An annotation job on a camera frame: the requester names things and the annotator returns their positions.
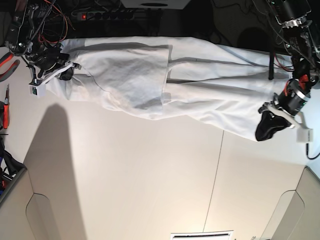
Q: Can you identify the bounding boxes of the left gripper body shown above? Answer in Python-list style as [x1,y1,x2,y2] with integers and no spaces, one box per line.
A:
[258,78,313,117]

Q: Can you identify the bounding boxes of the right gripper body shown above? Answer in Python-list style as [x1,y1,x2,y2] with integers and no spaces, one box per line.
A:
[24,46,81,84]

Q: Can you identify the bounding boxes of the white t-shirt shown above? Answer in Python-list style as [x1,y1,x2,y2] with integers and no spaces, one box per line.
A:
[46,36,292,140]

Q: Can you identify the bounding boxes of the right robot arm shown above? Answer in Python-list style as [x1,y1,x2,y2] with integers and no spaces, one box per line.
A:
[4,0,81,84]

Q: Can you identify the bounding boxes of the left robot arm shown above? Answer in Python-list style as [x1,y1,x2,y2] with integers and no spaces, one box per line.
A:
[255,0,320,144]

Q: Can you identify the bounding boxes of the white power strip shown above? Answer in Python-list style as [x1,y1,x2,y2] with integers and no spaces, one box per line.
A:
[71,10,135,21]

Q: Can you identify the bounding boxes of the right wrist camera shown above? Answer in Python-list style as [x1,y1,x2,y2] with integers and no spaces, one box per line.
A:
[28,84,46,98]

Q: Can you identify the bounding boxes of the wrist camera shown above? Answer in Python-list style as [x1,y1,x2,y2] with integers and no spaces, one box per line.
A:
[296,127,314,144]
[28,84,46,98]

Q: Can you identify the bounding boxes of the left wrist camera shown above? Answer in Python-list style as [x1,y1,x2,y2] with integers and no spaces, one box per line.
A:
[296,127,314,144]

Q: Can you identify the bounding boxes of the black braided cable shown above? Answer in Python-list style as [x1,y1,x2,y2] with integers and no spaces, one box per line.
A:
[304,142,320,160]

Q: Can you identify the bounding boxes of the red handled pliers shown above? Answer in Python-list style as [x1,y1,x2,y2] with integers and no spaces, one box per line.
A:
[0,52,20,83]

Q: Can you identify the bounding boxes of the orange handled screwdriver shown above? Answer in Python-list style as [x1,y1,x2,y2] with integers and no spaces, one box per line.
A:
[3,84,10,129]

